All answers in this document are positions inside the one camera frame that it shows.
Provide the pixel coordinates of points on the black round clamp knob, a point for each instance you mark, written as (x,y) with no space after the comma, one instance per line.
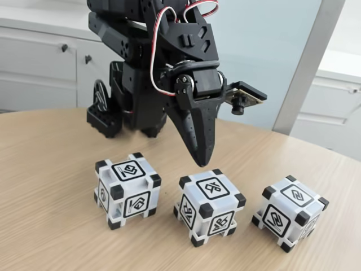
(100,96)

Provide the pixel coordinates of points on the black gripper camera with mount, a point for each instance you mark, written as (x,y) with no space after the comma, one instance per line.
(239,105)

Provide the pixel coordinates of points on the white cube with X symbol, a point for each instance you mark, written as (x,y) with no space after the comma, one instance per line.
(214,187)

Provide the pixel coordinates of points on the white cube with lamp symbol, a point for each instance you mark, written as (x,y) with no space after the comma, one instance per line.
(124,169)

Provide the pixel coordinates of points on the white cube with zigzag symbol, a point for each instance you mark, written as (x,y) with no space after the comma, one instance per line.
(296,197)

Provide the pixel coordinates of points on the grey metal frame post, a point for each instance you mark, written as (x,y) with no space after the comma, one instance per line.
(307,70)

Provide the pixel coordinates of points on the white low cabinet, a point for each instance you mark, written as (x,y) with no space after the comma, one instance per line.
(36,73)
(332,107)

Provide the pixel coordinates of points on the black cabinet key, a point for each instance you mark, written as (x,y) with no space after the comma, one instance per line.
(64,48)
(88,58)

